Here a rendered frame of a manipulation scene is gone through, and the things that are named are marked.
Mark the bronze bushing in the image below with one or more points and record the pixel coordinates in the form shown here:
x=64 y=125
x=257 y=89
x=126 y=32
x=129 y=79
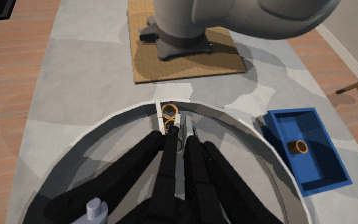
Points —
x=170 y=121
x=294 y=146
x=168 y=107

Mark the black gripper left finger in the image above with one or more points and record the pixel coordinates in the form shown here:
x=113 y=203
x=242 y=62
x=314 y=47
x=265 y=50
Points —
x=93 y=201

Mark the blue crate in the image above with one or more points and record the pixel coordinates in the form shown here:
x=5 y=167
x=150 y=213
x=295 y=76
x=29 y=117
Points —
x=320 y=169

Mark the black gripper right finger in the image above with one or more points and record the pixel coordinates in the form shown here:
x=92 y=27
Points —
x=239 y=202

